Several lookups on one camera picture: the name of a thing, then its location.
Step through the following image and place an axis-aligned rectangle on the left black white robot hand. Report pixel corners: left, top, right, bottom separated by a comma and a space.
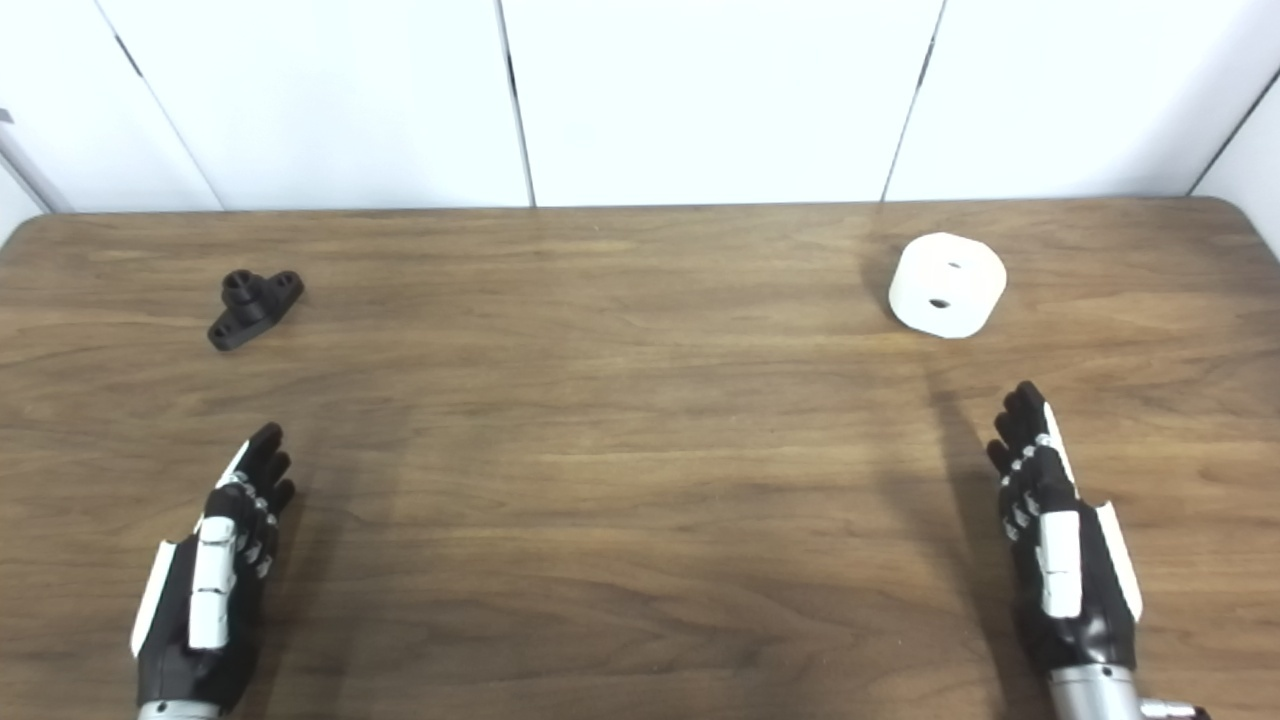
130, 422, 298, 712

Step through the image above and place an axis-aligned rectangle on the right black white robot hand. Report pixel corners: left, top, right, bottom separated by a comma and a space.
985, 380, 1144, 677

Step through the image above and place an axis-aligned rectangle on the black flanged holder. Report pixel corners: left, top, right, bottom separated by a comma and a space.
207, 269, 305, 352

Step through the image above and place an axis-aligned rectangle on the round white piece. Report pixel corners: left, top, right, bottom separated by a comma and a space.
888, 232, 1008, 340

